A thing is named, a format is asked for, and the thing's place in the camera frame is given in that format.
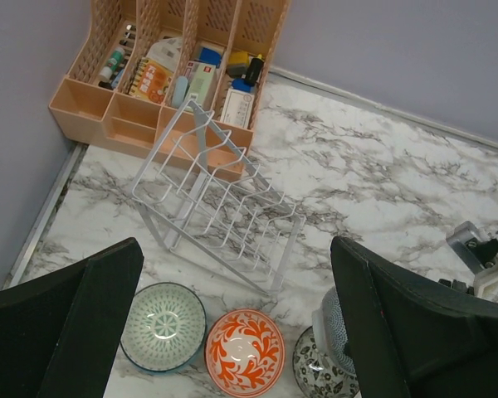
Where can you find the black yellow marker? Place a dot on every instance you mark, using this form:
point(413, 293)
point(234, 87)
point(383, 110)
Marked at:
point(254, 70)

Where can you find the green patterned bowl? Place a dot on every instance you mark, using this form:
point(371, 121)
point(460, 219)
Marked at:
point(165, 328)

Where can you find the light blue eraser case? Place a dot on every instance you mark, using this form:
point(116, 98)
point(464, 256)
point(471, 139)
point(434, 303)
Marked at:
point(180, 90)

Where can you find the blue small box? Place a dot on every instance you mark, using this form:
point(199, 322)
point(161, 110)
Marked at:
point(210, 56)

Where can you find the white label box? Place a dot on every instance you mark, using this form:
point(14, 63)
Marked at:
point(237, 108)

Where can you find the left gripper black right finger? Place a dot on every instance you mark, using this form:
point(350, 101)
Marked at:
point(410, 336)

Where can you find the orange notebook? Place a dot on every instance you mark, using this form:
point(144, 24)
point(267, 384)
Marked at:
point(151, 81)

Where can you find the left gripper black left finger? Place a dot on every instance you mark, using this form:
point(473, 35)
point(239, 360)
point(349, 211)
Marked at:
point(59, 333)

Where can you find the orange plastic desk organizer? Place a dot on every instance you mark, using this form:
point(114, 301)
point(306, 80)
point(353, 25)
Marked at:
point(120, 92)

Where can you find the orange floral bowl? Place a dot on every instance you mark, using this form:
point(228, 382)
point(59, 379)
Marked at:
point(245, 353)

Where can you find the white green glue bottle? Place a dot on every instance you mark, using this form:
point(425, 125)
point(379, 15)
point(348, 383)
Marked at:
point(112, 63)

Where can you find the white wire dish rack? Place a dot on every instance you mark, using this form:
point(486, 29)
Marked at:
point(203, 199)

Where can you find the green white box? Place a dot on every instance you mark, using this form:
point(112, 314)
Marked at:
point(202, 82)

